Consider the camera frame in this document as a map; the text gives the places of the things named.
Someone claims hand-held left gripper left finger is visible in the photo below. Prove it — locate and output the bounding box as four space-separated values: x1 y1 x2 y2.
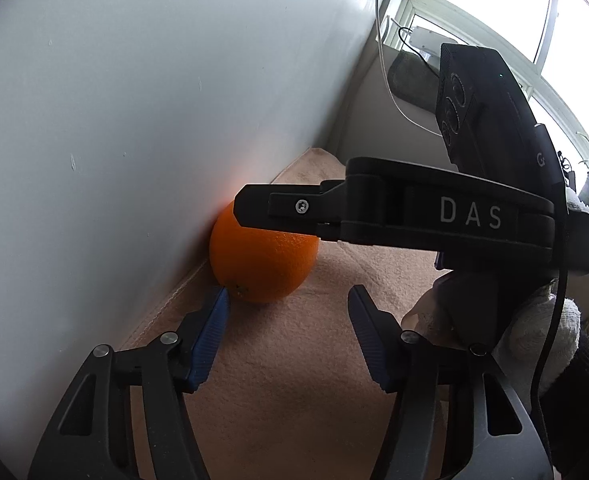
27 285 231 480

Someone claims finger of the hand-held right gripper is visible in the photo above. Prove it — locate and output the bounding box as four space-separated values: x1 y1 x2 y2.
234 179 349 243

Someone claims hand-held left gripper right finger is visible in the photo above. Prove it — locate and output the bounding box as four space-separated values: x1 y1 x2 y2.
347 285 555 480

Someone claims large orange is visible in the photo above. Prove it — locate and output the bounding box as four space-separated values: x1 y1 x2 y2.
209 200 320 304

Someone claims person's right forearm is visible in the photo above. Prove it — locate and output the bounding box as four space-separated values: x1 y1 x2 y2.
537 330 589 480

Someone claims person's right hand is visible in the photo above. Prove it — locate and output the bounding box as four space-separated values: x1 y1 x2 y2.
401 280 582 403

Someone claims pink towel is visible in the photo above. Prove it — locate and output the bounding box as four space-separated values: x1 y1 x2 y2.
119 147 452 480

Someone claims grey-green blanket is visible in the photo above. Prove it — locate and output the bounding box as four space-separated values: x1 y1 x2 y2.
387 50 444 114

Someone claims white power strip with adapters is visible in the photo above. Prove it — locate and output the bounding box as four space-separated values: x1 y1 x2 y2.
381 15 458 67

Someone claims white panel board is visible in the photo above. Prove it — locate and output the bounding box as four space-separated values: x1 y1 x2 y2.
0 0 391 480

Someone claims long white cable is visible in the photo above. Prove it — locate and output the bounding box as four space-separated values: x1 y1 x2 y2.
374 0 443 137

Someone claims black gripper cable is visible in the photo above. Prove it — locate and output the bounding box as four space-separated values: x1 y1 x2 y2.
530 150 575 461

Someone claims white window frame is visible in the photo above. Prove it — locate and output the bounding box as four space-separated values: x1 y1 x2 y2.
379 0 589 161

